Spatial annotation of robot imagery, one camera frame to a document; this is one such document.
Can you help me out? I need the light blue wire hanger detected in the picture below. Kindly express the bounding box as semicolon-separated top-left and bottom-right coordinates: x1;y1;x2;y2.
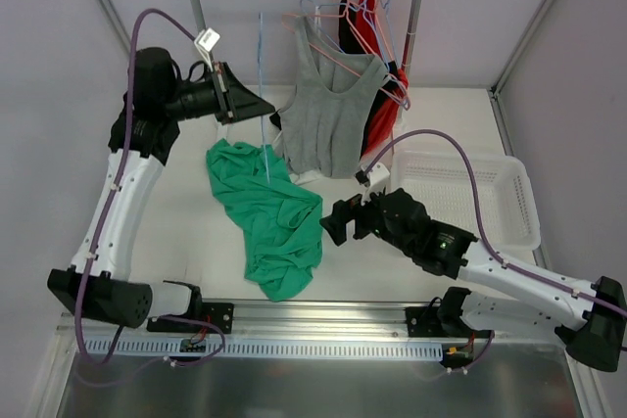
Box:
256;10;273;184

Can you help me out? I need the white slotted cable duct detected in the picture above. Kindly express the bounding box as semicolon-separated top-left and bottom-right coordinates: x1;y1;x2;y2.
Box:
77;337;445;360

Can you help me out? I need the green tank top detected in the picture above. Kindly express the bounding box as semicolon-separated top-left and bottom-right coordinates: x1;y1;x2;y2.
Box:
206;139;322;302

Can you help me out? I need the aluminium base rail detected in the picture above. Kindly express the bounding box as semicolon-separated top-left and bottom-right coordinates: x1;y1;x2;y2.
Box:
55;299;564;346

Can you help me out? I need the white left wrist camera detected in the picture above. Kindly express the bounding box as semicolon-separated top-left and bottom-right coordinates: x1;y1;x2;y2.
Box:
193;27;220;70

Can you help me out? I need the white plastic basket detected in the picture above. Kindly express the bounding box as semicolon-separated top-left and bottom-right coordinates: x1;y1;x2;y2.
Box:
391;150;541;252

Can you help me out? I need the grey tank top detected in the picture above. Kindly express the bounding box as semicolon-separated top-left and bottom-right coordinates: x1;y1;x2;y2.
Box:
278;19;361;178

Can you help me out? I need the red tank top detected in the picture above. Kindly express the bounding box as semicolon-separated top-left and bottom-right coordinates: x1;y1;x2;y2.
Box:
354;0;410;155

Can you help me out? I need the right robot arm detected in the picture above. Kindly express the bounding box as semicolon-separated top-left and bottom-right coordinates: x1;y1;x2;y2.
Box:
320;189;626;372

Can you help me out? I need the white tank top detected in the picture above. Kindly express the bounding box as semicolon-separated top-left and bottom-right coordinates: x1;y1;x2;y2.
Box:
289;170;327;188

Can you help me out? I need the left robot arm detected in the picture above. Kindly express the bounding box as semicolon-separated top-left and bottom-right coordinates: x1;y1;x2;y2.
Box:
47;47;275;332

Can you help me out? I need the black tank top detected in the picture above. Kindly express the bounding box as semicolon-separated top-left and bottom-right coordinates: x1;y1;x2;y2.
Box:
331;37;386;169

